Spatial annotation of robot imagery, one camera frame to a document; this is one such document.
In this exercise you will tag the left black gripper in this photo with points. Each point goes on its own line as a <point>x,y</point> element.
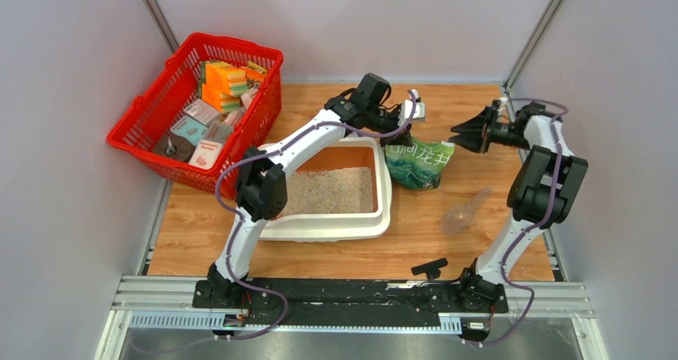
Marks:
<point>402,138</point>

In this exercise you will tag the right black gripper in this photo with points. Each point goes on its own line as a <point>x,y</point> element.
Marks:
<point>472,131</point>

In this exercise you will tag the green cat litter bag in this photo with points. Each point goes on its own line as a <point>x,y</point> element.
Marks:
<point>419,166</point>

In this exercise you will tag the clear plastic scoop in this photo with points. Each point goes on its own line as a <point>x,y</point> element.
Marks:
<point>460,217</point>

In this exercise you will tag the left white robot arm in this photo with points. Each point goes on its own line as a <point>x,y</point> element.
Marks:
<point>261,186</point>

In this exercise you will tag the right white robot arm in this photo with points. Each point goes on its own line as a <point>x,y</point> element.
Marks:
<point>542,194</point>

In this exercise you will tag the white orange litter box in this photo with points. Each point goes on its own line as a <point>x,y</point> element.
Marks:
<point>344,192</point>

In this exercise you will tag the white pink sponge box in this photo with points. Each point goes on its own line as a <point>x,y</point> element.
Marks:
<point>205,154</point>

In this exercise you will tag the black T-shaped tool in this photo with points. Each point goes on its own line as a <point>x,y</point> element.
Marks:
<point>431,270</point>

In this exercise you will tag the orange sponge pack lower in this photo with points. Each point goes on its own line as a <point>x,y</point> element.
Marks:
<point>221,101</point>

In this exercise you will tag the orange sponge pack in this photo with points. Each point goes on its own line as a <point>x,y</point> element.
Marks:
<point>221,101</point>
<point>225,77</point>

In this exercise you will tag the red plastic shopping basket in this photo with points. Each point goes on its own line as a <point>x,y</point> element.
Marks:
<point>151,114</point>

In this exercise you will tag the orange sponge pack upper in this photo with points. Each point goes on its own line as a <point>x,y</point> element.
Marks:
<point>225,77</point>

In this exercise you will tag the teal card package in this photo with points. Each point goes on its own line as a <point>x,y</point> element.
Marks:
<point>189,129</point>

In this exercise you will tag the brown round scrubber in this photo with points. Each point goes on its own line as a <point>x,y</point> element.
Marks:
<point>174,147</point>

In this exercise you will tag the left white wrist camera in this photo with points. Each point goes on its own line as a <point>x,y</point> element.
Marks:
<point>411,112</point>

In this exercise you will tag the black mounting base plate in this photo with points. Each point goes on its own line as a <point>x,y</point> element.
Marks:
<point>346,302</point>

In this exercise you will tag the aluminium frame rail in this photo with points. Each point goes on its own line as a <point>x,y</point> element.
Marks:
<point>152,302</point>

